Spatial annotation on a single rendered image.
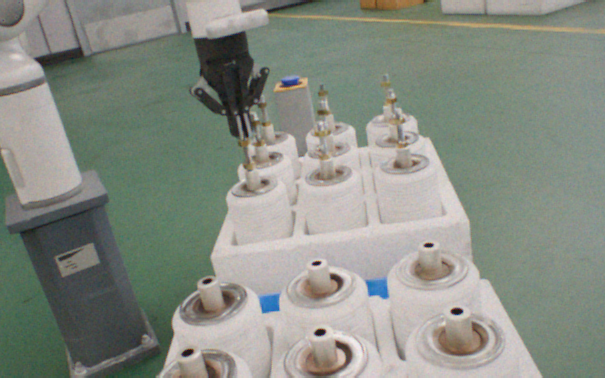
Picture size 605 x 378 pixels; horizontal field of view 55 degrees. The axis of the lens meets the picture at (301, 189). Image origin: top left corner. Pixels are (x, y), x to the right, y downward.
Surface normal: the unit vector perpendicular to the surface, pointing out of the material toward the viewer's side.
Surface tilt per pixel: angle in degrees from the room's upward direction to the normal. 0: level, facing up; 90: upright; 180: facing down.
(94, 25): 90
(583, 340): 0
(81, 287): 90
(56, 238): 90
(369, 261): 90
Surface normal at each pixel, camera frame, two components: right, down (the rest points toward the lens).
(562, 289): -0.18, -0.91
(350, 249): -0.05, 0.40
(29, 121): 0.52, 0.24
